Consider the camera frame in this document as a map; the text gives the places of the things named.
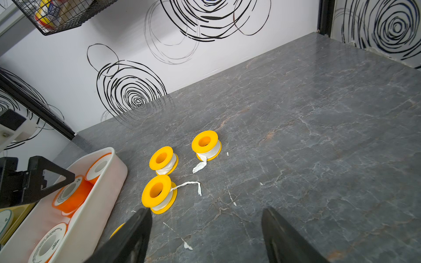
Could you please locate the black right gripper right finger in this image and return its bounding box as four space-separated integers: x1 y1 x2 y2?
261 207 328 263

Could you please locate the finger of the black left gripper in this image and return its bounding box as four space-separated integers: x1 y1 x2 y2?
1 156 75 208

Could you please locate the watermelon pattern white plate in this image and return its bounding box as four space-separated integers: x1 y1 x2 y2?
0 209 14 240

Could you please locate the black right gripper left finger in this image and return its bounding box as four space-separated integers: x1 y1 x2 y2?
86 208 152 263

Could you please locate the orange sealing tape roll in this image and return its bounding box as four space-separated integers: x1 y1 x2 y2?
85 153 112 185
28 222 68 263
52 175 93 216

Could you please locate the black wire wall basket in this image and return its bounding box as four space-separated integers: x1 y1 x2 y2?
13 0 116 36

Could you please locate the silver wall rail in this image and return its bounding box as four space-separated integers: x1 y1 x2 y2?
1 1 35 56

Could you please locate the yellow sealing tape roll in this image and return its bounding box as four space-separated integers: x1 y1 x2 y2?
149 146 179 175
109 223 125 239
141 175 202 214
192 130 222 174

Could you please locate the yellow plastic tray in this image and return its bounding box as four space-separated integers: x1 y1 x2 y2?
1 203 35 247

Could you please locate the white plastic storage box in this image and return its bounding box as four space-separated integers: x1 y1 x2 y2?
0 147 128 263

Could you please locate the black aluminium corner post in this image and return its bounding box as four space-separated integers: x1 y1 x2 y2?
1 71 75 140

